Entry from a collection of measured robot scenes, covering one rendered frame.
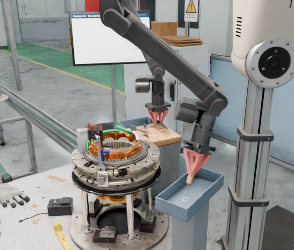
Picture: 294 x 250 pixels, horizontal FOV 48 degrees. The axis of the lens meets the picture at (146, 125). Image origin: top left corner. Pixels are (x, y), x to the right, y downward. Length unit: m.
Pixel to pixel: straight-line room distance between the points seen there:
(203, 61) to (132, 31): 2.76
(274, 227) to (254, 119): 1.68
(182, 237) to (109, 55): 1.39
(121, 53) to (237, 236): 1.35
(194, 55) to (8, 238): 2.64
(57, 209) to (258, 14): 1.04
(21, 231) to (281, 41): 1.14
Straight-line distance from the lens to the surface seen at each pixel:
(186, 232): 1.10
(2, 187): 1.73
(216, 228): 2.67
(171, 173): 1.48
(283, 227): 2.79
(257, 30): 1.04
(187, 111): 0.98
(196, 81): 0.94
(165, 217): 1.36
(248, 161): 1.22
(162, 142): 1.38
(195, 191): 1.10
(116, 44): 2.19
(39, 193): 1.64
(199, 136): 1.00
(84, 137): 1.20
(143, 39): 0.88
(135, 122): 1.64
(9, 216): 1.53
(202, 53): 3.57
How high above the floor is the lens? 1.60
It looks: 20 degrees down
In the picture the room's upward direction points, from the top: 1 degrees counter-clockwise
